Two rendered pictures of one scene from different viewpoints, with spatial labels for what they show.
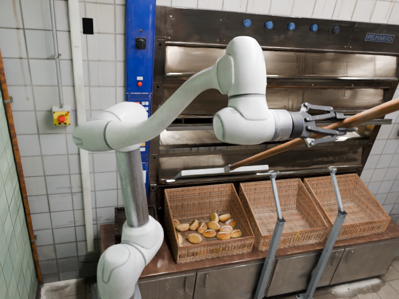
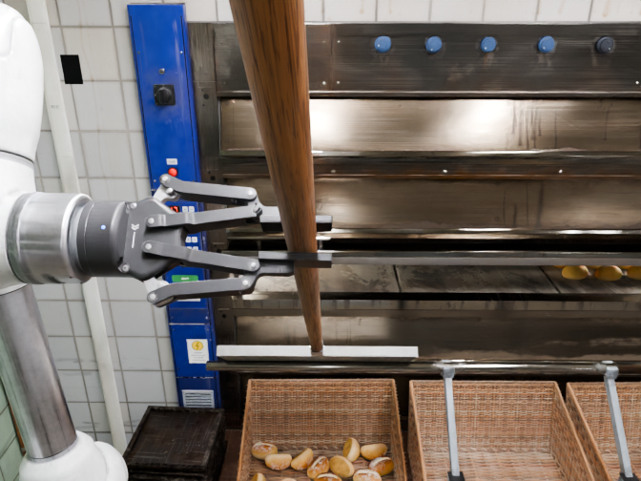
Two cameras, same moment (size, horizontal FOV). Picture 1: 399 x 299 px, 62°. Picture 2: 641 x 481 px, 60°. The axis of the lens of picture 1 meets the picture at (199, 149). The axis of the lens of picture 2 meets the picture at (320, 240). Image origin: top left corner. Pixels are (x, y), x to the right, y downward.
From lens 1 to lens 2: 0.81 m
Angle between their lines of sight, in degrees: 19
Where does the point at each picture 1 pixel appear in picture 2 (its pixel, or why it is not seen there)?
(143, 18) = (164, 48)
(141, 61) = (170, 130)
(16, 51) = not seen: outside the picture
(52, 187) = not seen: hidden behind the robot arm
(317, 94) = (579, 193)
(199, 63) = not seen: hidden behind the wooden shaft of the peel
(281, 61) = (475, 121)
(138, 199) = (29, 402)
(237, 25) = (363, 51)
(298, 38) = (511, 69)
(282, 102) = (490, 210)
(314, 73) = (559, 146)
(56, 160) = (48, 309)
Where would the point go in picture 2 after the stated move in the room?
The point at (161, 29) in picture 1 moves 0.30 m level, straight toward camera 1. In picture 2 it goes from (205, 67) to (159, 81)
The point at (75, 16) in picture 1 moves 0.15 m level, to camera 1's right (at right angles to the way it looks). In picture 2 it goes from (45, 52) to (86, 54)
